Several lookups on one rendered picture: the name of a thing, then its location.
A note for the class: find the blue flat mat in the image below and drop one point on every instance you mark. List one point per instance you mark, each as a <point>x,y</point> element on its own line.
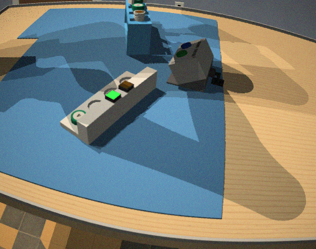
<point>165,155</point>

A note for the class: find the blue rectangular tube holder block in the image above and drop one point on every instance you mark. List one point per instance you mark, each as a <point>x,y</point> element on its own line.
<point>137,34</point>

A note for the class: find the grey control box with blue and green keys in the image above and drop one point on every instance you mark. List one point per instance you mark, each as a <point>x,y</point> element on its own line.
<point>193,61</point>

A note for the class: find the dark grey table edge trim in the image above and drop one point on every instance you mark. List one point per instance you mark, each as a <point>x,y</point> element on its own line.
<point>142,233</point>

